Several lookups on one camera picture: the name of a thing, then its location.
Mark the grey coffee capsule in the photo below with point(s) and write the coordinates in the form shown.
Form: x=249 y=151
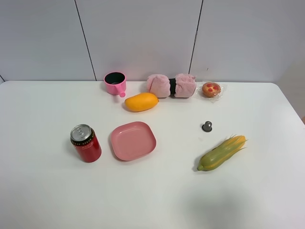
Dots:
x=207 y=126

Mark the yellow mango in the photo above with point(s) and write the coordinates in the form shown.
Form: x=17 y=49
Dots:
x=141 y=102

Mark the pink square plate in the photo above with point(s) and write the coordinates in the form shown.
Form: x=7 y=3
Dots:
x=132 y=141

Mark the pink rolled towel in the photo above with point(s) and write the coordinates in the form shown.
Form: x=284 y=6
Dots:
x=181 y=86

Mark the pink toy pot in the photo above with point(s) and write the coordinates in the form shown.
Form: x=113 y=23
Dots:
x=115 y=83

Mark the red soda can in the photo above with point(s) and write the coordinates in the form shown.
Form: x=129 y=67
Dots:
x=84 y=140

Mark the toy corn cob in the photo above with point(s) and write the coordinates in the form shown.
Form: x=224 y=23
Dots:
x=217 y=156

